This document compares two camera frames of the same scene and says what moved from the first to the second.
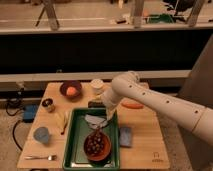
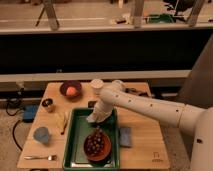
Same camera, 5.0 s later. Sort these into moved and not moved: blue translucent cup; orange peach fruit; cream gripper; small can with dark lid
Moved: cream gripper
Not moved: small can with dark lid; orange peach fruit; blue translucent cup
